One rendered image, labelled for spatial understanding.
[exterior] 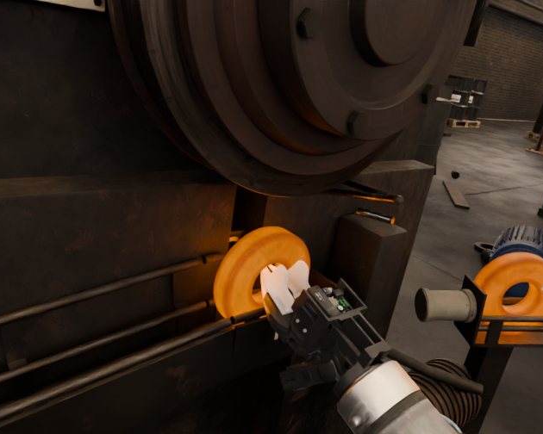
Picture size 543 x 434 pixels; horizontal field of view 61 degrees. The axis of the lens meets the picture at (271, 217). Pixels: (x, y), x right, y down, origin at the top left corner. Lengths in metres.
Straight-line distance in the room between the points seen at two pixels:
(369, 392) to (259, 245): 0.23
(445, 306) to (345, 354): 0.34
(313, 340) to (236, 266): 0.14
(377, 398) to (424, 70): 0.37
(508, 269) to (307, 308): 0.44
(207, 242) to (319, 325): 0.21
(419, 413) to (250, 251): 0.28
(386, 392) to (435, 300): 0.36
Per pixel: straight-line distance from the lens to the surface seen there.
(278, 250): 0.65
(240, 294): 0.64
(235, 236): 0.73
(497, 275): 0.90
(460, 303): 0.89
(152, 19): 0.45
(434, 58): 0.60
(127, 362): 0.58
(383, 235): 0.78
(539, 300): 0.97
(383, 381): 0.55
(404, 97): 0.56
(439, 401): 0.92
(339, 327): 0.58
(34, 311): 0.60
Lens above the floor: 1.06
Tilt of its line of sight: 20 degrees down
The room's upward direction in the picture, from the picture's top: 10 degrees clockwise
